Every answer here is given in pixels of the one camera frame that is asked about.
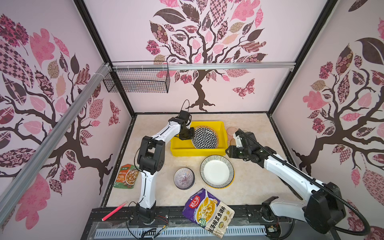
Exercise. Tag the aluminium rail left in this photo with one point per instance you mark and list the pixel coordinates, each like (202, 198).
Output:
(23, 180)

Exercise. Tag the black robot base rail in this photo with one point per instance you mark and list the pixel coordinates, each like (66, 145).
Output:
(172, 217)

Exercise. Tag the white striped rim plate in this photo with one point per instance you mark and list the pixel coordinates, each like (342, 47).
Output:
(216, 171)

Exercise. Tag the aluminium rail back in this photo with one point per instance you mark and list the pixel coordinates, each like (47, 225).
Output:
(220, 66)

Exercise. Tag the pink marker pen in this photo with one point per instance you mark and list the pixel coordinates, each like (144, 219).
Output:
(112, 213)

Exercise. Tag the white vent grille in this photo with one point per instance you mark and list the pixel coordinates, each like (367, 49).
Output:
(176, 233)

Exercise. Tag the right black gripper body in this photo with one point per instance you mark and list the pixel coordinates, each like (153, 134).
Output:
(238, 152)

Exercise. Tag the aluminium rail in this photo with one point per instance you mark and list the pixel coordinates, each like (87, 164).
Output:
(23, 180)
(220, 66)

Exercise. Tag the black white geometric plate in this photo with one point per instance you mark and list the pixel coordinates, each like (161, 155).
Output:
(205, 138)

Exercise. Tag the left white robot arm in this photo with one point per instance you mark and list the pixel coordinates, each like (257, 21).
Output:
(151, 158)

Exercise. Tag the purple seasoning packet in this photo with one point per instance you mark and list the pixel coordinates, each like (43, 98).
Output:
(208, 212)

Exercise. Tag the green food packet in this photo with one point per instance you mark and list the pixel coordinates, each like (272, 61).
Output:
(126, 177)

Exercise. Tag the black wire basket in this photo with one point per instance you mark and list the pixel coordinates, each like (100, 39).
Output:
(138, 77)

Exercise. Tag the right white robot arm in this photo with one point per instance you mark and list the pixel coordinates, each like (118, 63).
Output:
(319, 205)

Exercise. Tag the purple patterned bowl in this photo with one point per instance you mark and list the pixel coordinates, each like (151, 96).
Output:
(184, 178)

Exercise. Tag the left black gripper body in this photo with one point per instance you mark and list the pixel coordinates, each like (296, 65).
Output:
(186, 133)

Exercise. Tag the pink translucent cup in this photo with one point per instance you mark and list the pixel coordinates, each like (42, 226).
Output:
(230, 132)

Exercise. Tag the yellow dotted plate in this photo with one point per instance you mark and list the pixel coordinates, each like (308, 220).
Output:
(226, 186)

